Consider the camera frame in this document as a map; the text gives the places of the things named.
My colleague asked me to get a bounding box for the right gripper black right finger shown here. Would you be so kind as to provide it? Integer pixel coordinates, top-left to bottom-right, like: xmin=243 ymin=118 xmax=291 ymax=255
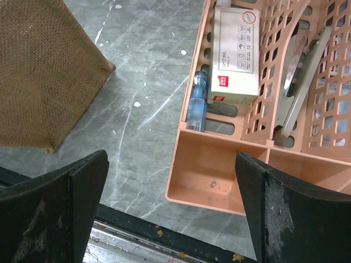
xmin=235 ymin=152 xmax=350 ymax=262

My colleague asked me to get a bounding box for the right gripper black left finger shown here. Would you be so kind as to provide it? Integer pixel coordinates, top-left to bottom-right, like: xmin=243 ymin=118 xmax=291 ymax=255
xmin=1 ymin=150 xmax=109 ymax=262

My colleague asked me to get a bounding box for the brown canvas tote bag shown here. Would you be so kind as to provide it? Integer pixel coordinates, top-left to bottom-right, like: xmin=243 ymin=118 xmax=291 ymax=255
xmin=1 ymin=1 xmax=115 ymax=153

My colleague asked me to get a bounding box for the peach plastic file organizer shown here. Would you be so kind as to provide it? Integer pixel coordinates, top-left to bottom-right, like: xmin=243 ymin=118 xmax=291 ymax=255
xmin=165 ymin=1 xmax=350 ymax=215

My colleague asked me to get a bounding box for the white staples box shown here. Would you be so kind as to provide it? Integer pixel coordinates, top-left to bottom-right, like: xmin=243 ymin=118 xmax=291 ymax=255
xmin=208 ymin=6 xmax=261 ymax=105

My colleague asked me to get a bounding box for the metal stapler tool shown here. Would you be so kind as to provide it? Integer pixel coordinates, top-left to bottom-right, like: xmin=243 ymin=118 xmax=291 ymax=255
xmin=273 ymin=26 xmax=332 ymax=140

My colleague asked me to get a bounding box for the aluminium frame rail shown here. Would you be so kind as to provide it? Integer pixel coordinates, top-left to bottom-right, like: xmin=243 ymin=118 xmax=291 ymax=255
xmin=1 ymin=168 xmax=250 ymax=262

